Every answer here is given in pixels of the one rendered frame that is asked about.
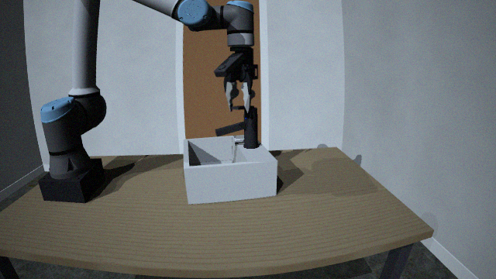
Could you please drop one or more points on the black mixer tap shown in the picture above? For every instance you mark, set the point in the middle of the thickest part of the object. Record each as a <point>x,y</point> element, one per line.
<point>249,125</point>

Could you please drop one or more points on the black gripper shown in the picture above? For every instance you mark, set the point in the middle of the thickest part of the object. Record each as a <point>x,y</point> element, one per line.
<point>245,72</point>

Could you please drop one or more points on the white sink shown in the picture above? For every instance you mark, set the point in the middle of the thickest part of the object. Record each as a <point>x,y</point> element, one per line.
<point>235,173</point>

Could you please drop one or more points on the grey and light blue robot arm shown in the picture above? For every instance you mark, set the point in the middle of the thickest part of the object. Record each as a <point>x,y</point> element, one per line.
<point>64,120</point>

